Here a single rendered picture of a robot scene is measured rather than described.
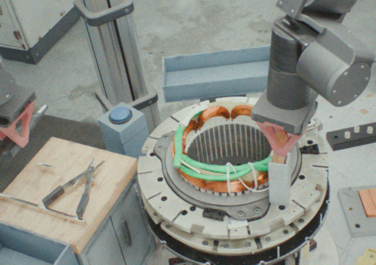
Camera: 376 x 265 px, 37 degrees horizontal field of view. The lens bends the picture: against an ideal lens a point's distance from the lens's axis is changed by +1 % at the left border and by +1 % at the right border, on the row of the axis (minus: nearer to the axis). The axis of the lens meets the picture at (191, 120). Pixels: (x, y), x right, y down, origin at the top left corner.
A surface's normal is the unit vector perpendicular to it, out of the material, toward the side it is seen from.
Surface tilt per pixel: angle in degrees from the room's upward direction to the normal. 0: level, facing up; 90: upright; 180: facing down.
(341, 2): 107
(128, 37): 90
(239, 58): 90
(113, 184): 0
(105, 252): 90
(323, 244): 0
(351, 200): 0
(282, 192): 90
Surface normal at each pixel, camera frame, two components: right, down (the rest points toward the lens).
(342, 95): 0.49, 0.56
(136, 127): 0.73, 0.39
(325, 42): -0.81, 0.00
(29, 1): 0.92, 0.18
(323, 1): 0.37, 0.78
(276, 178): -0.29, 0.66
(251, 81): 0.03, 0.66
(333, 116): -0.11, -0.74
